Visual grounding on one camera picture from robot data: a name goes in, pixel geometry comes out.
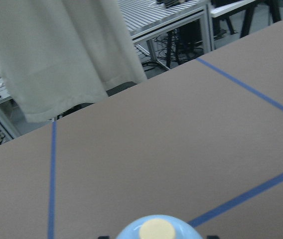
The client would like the white curtain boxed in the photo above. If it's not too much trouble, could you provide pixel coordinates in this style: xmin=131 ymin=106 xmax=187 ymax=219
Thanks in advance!
xmin=0 ymin=0 xmax=146 ymax=122

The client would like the blue bell with yellow button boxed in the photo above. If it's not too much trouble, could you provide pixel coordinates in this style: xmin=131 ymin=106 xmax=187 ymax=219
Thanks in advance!
xmin=117 ymin=215 xmax=202 ymax=239

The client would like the aluminium frame table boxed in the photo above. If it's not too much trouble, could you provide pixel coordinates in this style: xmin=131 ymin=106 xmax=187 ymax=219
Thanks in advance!
xmin=118 ymin=0 xmax=214 ymax=70

